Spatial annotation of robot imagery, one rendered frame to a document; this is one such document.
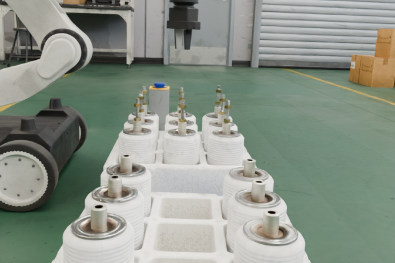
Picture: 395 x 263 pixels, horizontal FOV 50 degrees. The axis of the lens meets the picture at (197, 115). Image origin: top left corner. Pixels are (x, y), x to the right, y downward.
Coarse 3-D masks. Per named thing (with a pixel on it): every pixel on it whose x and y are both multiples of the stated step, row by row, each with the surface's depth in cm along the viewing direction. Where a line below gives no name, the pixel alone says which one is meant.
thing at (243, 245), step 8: (240, 232) 59; (240, 240) 57; (248, 240) 57; (296, 240) 57; (240, 248) 57; (248, 248) 56; (256, 248) 55; (264, 248) 55; (272, 248) 55; (280, 248) 55; (288, 248) 55; (296, 248) 56; (240, 256) 57; (248, 256) 56; (256, 256) 55; (264, 256) 55; (272, 256) 54; (280, 256) 54; (288, 256) 55; (296, 256) 55
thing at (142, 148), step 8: (120, 136) 110; (128, 136) 108; (136, 136) 108; (144, 136) 109; (152, 136) 110; (120, 144) 110; (128, 144) 108; (136, 144) 108; (144, 144) 109; (152, 144) 111; (120, 152) 110; (128, 152) 108; (136, 152) 108; (144, 152) 109; (152, 152) 111; (136, 160) 109; (144, 160) 109; (152, 160) 112
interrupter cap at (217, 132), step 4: (212, 132) 113; (216, 132) 114; (220, 132) 115; (232, 132) 115; (236, 132) 115; (220, 136) 110; (224, 136) 110; (228, 136) 110; (232, 136) 110; (236, 136) 111
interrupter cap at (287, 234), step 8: (248, 224) 60; (256, 224) 60; (280, 224) 61; (288, 224) 61; (248, 232) 58; (256, 232) 58; (280, 232) 59; (288, 232) 58; (296, 232) 58; (256, 240) 56; (264, 240) 56; (272, 240) 56; (280, 240) 56; (288, 240) 56
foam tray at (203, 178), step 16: (160, 144) 127; (112, 160) 110; (160, 160) 112; (160, 176) 107; (176, 176) 107; (192, 176) 107; (208, 176) 107; (176, 192) 108; (192, 192) 108; (208, 192) 108
